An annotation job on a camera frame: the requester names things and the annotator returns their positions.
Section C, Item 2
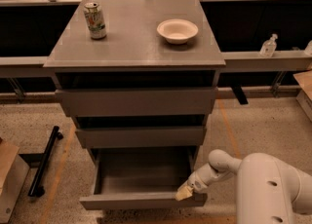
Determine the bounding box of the cardboard box right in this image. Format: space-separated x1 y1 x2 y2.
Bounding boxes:
293 70 312 122

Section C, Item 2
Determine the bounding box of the grey top drawer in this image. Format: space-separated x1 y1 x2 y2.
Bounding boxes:
56 88 215 117

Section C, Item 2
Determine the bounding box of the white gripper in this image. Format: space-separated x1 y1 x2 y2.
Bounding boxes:
175 164 224 201

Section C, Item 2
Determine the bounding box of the grey metal rail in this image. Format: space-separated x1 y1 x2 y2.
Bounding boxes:
0 51 311 78

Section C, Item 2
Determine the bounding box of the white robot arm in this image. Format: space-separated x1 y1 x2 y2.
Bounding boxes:
175 149 312 224

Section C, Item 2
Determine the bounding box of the grey drawer cabinet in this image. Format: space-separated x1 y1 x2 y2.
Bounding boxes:
43 0 226 172

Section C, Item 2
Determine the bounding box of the grey cart base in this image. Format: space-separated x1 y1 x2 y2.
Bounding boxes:
0 140 42 224

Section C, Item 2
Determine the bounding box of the black bar with wheels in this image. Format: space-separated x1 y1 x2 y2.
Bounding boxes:
28 126 63 198

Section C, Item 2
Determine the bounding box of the grey drawer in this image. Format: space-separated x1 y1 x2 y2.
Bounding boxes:
76 127 206 149
80 146 207 210
56 88 215 117

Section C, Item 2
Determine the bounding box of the grey middle drawer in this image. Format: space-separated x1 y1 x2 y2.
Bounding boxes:
76 127 206 149

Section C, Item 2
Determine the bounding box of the white paper bowl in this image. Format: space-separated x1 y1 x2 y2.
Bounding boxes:
157 19 198 45

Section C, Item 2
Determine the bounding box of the clear sanitizer bottle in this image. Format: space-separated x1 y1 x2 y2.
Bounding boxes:
259 33 278 57

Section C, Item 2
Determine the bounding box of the grey bottom drawer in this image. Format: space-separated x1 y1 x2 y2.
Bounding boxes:
80 146 207 210

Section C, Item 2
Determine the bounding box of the green white soda can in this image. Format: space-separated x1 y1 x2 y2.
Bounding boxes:
84 2 106 39

